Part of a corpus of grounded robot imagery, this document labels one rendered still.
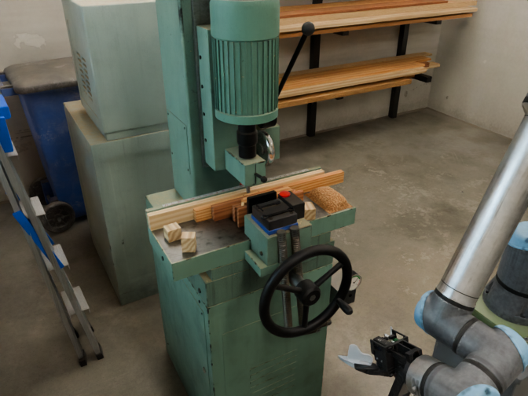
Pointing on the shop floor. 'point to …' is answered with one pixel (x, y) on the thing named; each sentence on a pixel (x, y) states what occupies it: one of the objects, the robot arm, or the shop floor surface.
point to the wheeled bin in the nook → (49, 134)
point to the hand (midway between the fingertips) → (361, 347)
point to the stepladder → (43, 243)
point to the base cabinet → (240, 342)
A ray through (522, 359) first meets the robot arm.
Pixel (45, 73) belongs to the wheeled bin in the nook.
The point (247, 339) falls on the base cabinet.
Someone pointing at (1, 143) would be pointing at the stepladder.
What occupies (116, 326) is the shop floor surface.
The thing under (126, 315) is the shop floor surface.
